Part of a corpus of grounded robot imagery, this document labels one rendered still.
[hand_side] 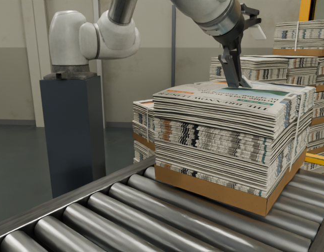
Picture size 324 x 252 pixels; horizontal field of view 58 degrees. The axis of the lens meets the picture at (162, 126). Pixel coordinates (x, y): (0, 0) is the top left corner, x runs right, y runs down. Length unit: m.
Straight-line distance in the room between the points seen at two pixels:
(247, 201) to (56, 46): 0.96
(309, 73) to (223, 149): 1.53
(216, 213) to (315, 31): 1.73
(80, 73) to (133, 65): 2.74
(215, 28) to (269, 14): 3.47
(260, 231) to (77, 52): 0.97
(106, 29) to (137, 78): 2.75
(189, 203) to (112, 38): 0.83
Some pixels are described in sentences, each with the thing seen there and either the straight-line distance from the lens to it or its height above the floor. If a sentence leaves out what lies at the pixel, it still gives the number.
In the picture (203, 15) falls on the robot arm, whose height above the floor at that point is 1.19.
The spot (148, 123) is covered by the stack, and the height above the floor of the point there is 0.74.
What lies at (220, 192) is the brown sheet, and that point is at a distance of 0.67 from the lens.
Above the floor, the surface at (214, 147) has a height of 0.93.
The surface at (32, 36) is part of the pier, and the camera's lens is 4.35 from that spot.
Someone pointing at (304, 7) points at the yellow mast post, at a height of 1.44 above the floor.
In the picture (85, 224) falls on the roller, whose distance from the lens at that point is 0.64.
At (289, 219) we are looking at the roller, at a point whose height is 0.80.
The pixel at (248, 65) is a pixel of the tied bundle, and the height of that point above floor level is 1.03.
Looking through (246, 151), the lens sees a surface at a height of 0.93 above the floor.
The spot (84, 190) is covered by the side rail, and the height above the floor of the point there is 0.80.
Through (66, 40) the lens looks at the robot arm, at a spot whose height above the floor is 1.15.
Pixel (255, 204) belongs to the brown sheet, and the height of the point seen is 0.82.
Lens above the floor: 1.14
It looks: 16 degrees down
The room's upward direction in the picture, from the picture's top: straight up
